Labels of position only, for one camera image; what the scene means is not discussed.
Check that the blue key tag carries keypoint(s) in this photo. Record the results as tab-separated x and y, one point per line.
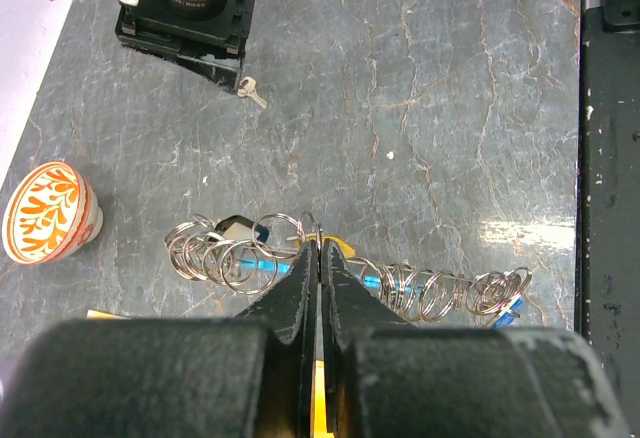
507	316

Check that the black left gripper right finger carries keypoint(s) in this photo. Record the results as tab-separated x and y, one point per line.
385	377

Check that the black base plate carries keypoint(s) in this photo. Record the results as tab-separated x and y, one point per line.
607	236

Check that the yellow key tag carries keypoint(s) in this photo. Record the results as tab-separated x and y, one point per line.
319	406

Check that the small silver key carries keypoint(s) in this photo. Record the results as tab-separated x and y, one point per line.
248	89

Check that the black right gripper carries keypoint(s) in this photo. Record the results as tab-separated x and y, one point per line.
207	37

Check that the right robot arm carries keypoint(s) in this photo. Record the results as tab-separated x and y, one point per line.
207	37

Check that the red white patterned bowl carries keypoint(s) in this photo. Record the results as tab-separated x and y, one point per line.
51	214

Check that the black key tag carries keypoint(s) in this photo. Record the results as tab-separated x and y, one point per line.
239	228

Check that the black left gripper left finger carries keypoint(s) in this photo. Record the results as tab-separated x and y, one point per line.
246	376

